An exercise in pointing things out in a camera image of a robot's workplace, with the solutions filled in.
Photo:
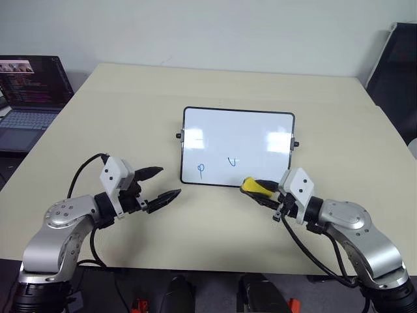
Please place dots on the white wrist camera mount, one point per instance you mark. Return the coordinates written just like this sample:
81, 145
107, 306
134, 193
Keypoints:
299, 187
113, 172

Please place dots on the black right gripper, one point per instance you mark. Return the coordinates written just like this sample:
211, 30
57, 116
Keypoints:
286, 207

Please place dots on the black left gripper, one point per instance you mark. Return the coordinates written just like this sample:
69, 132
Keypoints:
132, 200

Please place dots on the small black-framed whiteboard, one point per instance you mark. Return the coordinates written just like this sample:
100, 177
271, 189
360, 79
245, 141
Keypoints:
238, 140

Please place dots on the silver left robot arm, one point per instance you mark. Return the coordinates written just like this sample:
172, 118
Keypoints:
62, 225

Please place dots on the black office chair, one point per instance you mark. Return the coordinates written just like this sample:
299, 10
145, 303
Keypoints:
395, 75

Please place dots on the open grey laptop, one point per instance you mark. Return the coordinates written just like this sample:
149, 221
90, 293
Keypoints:
29, 98

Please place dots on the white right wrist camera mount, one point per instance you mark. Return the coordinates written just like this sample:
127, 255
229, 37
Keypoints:
299, 187

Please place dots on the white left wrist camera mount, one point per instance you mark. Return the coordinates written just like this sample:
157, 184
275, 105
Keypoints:
113, 172

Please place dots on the dark rounded shape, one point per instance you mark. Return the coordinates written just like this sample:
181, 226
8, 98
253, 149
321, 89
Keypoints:
260, 295
177, 295

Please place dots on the small orange object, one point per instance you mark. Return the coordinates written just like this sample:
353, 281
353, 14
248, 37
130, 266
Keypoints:
294, 306
139, 306

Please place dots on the yellow eraser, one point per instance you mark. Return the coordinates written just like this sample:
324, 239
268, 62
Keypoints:
252, 186

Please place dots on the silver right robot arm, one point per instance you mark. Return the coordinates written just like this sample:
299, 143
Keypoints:
361, 234

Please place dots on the pale grey round object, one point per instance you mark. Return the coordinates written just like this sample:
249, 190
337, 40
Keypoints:
413, 147

